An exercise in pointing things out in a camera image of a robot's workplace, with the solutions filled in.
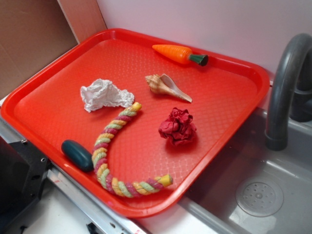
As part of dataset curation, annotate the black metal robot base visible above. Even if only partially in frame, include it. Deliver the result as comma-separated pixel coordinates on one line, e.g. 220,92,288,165
0,138,50,227

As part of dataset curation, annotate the silver metal rail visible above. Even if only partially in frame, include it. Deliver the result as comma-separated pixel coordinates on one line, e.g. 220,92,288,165
47,167,146,234

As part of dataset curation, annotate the grey toy faucet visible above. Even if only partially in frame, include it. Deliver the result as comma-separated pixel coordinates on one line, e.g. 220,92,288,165
265,33,312,151

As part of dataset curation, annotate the red plastic tray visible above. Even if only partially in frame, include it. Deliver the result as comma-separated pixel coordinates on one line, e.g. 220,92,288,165
1,29,269,218

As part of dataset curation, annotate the brown cardboard panel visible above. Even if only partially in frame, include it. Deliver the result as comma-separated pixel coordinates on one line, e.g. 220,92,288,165
0,0,107,98

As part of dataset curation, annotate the dark teal oval stone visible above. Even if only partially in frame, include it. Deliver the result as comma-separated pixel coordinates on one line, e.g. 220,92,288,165
61,139,94,172

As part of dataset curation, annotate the grey toy sink basin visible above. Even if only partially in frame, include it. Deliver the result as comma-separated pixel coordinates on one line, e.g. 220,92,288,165
180,109,312,234

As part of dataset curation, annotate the crumpled red paper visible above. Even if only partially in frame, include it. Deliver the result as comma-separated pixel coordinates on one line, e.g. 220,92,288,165
158,107,196,146

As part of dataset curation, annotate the crumpled white paper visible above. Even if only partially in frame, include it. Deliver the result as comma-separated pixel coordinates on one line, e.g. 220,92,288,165
80,78,135,113

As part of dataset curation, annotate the beige conch seashell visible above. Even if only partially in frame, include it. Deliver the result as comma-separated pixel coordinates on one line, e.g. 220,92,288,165
145,74,193,103

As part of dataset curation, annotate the multicolour twisted rope toy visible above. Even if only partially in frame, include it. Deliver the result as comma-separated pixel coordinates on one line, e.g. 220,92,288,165
91,102,173,198

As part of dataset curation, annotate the orange toy carrot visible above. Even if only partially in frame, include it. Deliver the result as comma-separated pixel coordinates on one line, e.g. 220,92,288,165
152,44,209,66

